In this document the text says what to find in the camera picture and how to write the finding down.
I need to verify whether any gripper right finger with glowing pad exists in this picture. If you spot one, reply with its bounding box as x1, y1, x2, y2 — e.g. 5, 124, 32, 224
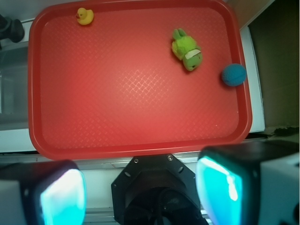
195, 140, 300, 225

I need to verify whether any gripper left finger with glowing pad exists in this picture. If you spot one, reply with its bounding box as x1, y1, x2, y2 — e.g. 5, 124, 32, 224
0, 160, 87, 225

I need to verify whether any blue ball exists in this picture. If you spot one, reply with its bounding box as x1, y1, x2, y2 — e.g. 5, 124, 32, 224
221, 64, 247, 87

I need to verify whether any red plastic tray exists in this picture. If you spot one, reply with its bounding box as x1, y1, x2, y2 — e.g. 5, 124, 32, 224
28, 0, 252, 160

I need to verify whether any green plush toy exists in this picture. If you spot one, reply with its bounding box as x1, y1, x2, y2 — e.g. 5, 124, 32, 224
172, 28, 203, 72

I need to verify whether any black knob object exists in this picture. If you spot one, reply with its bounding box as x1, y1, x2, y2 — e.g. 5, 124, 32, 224
0, 15, 25, 43

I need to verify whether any yellow rubber duck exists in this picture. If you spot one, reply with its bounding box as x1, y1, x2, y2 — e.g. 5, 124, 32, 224
76, 7, 94, 25

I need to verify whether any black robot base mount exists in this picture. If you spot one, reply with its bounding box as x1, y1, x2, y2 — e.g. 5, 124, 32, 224
111, 154, 208, 225

